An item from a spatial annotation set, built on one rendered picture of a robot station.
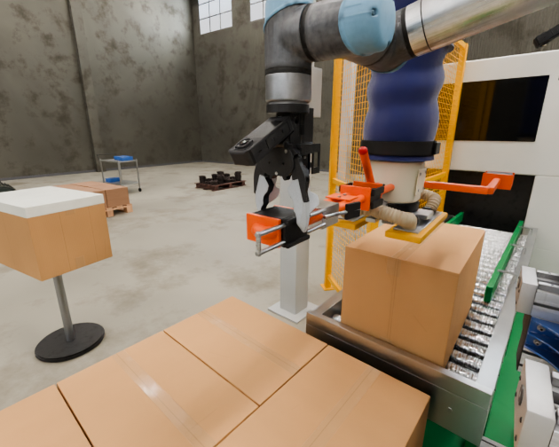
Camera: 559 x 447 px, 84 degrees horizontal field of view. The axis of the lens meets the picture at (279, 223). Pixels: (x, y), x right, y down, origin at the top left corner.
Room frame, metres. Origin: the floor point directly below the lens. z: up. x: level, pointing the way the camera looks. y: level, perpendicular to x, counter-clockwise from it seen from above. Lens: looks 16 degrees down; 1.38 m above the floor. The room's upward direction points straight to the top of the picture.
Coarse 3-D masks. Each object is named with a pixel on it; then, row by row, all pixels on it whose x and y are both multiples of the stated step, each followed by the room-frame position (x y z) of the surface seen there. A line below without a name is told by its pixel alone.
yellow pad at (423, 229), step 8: (424, 208) 1.00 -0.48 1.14; (416, 216) 0.89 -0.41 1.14; (432, 216) 0.98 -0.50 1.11; (440, 216) 1.00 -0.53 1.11; (424, 224) 0.89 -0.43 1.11; (432, 224) 0.91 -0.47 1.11; (392, 232) 0.84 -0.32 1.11; (400, 232) 0.83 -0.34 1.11; (408, 232) 0.83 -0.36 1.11; (416, 232) 0.82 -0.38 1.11; (424, 232) 0.83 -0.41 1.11; (408, 240) 0.81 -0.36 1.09; (416, 240) 0.80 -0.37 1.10
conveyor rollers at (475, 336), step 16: (464, 224) 2.78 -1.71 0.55; (496, 240) 2.37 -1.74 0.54; (496, 256) 2.01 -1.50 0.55; (512, 256) 2.01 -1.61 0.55; (480, 272) 1.76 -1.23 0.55; (480, 288) 1.58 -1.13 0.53; (496, 288) 1.55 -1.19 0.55; (480, 304) 1.43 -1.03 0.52; (496, 304) 1.39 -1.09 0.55; (336, 320) 1.27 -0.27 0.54; (480, 320) 1.27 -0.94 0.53; (496, 320) 1.25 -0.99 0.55; (464, 336) 1.16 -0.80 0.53; (480, 336) 1.13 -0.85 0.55; (464, 352) 1.08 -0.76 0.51; (480, 352) 1.04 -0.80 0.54; (448, 368) 0.96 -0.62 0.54; (464, 368) 0.95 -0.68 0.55
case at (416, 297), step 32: (384, 224) 1.44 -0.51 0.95; (448, 224) 1.44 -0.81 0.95; (352, 256) 1.13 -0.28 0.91; (384, 256) 1.05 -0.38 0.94; (416, 256) 1.04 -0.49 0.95; (448, 256) 1.04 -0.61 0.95; (480, 256) 1.36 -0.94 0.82; (352, 288) 1.13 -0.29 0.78; (384, 288) 1.05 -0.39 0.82; (416, 288) 0.98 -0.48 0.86; (448, 288) 0.92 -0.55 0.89; (352, 320) 1.12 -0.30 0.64; (384, 320) 1.04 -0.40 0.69; (416, 320) 0.97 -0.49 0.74; (448, 320) 0.91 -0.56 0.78; (416, 352) 0.96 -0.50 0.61; (448, 352) 0.96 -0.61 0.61
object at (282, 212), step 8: (272, 208) 0.57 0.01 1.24; (280, 208) 0.57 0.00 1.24; (288, 208) 0.57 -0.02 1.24; (248, 216) 0.53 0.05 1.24; (256, 216) 0.52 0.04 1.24; (264, 216) 0.51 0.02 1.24; (272, 216) 0.51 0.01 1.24; (280, 216) 0.51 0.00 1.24; (288, 216) 0.51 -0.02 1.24; (248, 224) 0.53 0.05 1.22; (264, 224) 0.51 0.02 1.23; (272, 224) 0.50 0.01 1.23; (248, 232) 0.53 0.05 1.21; (280, 232) 0.50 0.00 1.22; (264, 240) 0.51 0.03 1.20; (272, 240) 0.50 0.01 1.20; (280, 240) 0.50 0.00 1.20
